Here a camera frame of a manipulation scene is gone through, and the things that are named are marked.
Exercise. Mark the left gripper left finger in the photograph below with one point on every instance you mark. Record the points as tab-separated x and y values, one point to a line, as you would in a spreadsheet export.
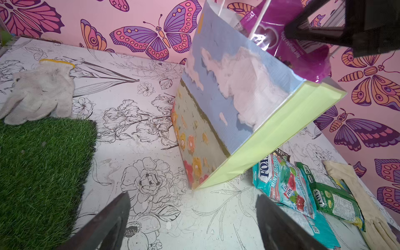
106	230

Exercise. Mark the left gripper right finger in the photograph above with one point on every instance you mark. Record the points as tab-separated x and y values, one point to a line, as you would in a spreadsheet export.
280	232

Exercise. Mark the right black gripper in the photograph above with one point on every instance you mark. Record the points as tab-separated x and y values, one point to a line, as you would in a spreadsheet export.
374	27

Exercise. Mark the teal Fox's candy bag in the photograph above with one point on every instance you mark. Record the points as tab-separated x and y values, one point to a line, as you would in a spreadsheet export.
285	183

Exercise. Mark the purple grape candy bag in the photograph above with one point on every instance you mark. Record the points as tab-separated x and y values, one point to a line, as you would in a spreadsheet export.
308	59

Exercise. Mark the white paper gift bag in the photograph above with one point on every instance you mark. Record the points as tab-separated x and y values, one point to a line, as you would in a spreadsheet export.
237	103

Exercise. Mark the green snack packet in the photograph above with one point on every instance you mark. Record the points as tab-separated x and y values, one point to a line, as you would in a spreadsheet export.
333	197

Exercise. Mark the brown M&M's candy packet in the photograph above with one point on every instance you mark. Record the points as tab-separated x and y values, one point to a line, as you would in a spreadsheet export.
283	155

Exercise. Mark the green artificial grass mat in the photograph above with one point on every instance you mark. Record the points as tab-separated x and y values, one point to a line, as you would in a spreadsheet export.
44	166

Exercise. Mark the beige leather glove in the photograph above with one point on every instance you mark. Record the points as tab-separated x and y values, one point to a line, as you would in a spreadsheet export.
377	234

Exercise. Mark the white knit work glove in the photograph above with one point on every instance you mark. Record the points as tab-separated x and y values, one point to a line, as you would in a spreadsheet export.
37	93

